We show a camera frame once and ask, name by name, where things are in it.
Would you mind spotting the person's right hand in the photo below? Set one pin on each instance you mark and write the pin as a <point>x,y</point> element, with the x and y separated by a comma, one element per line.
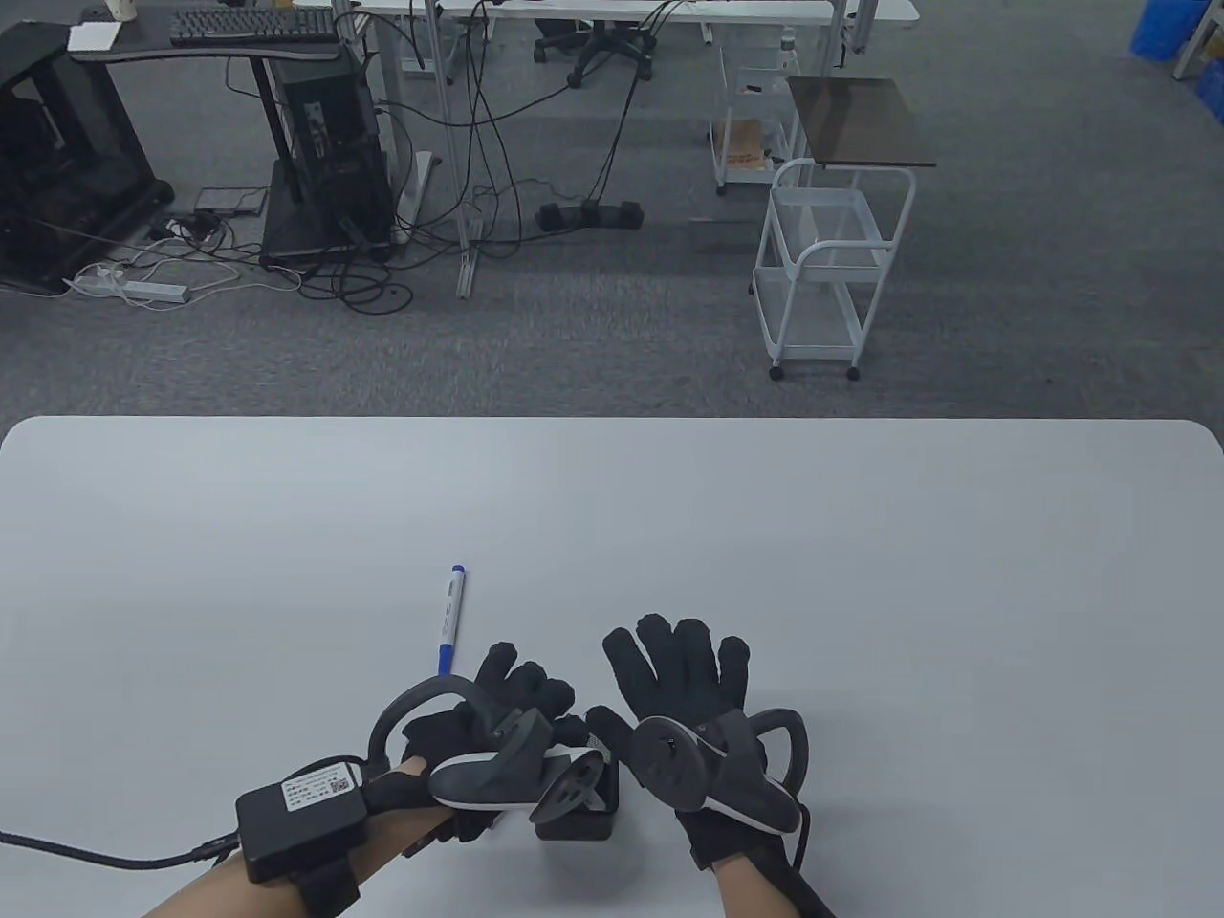
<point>681,681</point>

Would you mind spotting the person's left hand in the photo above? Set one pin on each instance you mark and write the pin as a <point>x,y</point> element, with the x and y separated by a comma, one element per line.
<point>432,729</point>

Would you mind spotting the person's right thumb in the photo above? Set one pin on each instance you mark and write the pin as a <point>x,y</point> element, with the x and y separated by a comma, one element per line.
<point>610,732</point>

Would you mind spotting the person's left fingers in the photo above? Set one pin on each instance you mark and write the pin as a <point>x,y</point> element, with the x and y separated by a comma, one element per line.
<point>521,681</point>

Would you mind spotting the person's right middle finger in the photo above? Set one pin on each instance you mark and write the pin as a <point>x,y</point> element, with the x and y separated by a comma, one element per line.
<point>658,652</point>

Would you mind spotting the person's right little finger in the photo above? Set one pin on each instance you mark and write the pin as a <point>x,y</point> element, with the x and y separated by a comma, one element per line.
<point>733,674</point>

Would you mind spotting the person's right forearm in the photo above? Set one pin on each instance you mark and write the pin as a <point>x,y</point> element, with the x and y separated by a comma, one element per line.
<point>760,894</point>

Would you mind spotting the small black box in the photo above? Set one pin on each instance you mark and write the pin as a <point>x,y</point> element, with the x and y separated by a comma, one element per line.
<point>588,813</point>

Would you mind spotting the grey controller on left glove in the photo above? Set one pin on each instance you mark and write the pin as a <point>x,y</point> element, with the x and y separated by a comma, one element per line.
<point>497,765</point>

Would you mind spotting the grey controller on glove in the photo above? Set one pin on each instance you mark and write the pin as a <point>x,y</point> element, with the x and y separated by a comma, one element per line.
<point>708,765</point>
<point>497,765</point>

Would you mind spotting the blue and white marker pen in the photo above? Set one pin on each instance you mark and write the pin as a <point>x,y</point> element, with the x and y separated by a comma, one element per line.
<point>451,622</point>

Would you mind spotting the grey controller on right glove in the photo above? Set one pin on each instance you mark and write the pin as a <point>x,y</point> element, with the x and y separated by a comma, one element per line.
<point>708,765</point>

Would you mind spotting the black power strip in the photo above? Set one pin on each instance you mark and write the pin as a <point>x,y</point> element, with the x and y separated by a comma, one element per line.
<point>588,214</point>

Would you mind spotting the white cart with brown top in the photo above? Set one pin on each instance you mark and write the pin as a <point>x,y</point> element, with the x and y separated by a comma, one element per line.
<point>813,120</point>

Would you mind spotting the white power strip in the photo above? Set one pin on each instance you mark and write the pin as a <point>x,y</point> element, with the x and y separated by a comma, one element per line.
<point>129,285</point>

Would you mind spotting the black computer tower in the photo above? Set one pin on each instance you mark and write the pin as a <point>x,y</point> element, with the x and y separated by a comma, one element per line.
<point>330,153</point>

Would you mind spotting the black office chair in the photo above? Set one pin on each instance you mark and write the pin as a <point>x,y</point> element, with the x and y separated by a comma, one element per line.
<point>598,43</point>

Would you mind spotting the white desk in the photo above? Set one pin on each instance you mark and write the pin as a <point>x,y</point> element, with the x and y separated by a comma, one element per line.
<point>593,10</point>

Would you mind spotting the black cabinet stand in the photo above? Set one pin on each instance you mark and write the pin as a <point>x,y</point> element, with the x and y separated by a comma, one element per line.
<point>67,163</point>

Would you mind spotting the black desk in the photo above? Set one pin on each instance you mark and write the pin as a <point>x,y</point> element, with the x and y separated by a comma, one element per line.
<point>206,48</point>

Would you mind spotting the black keyboard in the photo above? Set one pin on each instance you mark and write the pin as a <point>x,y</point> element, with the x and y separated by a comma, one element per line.
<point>253,24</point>

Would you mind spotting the blue storage bins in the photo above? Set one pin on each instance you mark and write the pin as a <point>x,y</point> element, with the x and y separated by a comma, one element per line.
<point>1176,53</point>

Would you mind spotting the white notepad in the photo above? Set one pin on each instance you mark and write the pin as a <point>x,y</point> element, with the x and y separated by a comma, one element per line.
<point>94,36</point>

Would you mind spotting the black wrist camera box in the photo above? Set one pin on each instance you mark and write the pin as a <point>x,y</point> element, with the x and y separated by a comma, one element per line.
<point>301,818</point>

